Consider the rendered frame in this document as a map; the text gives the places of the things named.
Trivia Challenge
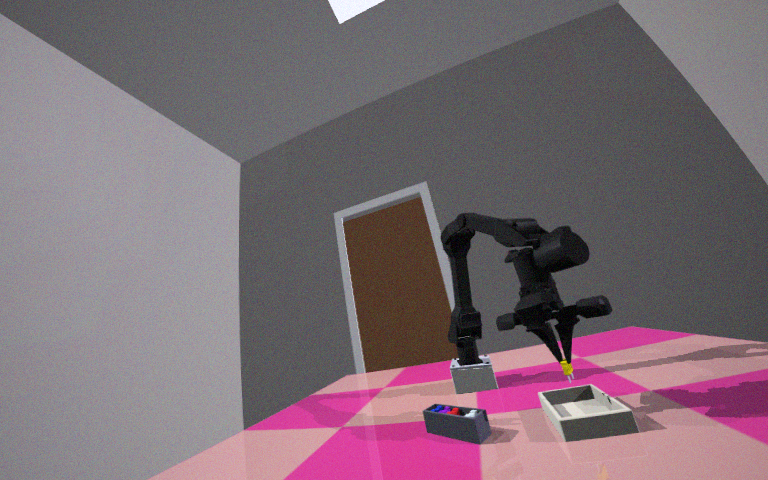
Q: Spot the yellow fuse with two metal prongs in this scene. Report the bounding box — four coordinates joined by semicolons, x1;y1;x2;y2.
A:
560;358;575;383

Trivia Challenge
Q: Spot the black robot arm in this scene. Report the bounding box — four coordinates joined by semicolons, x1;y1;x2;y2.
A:
441;212;590;366

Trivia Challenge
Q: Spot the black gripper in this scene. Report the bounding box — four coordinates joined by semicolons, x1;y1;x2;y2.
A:
496;275;612;364

